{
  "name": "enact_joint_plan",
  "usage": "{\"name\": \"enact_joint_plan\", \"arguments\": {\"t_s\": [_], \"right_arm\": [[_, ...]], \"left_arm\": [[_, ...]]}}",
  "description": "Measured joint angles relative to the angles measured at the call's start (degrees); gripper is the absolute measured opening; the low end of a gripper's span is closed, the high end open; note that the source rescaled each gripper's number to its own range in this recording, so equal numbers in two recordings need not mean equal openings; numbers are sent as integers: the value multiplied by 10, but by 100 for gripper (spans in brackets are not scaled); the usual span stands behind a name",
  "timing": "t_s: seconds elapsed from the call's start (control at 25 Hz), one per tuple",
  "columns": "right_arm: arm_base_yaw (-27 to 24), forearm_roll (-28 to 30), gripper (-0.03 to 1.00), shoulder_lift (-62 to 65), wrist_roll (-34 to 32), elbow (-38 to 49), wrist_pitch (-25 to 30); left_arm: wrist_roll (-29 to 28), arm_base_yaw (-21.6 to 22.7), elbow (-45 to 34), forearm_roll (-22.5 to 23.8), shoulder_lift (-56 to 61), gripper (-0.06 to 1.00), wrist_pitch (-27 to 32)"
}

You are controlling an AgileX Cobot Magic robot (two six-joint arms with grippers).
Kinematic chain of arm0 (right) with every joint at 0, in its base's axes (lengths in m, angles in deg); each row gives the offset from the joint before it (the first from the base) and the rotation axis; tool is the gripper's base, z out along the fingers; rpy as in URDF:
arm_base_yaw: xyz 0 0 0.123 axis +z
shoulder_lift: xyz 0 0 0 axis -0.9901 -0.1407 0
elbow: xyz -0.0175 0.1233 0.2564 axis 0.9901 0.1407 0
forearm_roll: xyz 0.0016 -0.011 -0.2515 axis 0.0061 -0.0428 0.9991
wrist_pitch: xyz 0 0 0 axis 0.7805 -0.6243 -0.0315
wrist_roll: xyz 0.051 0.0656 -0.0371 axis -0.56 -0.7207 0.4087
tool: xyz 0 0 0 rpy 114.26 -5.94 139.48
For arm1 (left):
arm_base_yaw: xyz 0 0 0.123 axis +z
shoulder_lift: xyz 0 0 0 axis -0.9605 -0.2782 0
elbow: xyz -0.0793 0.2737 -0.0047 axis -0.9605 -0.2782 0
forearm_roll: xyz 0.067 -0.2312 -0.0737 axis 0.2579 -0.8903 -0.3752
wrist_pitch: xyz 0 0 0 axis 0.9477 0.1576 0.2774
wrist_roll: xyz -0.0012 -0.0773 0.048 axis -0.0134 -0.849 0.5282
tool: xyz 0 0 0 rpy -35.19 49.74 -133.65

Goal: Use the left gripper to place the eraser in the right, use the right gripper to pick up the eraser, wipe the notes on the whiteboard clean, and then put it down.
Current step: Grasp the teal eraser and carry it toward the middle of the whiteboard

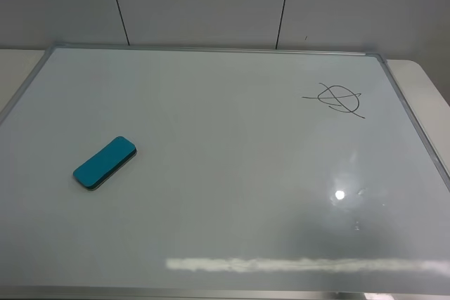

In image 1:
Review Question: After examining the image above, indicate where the teal whiteboard eraser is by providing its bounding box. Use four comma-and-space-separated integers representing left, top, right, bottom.
72, 136, 137, 191

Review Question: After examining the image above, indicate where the black marker scribble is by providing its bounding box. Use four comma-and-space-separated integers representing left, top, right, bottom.
302, 83, 365, 119

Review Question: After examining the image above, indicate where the white whiteboard with aluminium frame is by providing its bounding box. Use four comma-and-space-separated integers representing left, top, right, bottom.
1, 45, 449, 299

